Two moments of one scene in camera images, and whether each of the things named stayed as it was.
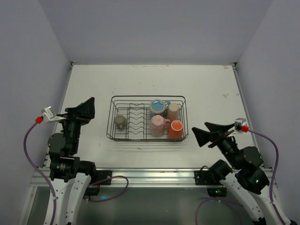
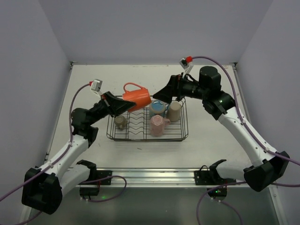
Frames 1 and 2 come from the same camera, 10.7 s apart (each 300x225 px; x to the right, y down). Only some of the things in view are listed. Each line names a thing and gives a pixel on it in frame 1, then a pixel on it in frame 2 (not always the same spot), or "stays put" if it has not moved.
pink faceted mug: (158, 124) stays put
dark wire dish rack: (148, 118) stays put
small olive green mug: (120, 120) stays put
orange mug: (176, 129) -> (140, 97)
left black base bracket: (93, 190) stays put
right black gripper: (219, 137) -> (176, 85)
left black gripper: (75, 116) -> (107, 102)
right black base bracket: (215, 189) stays put
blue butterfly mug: (158, 107) stays put
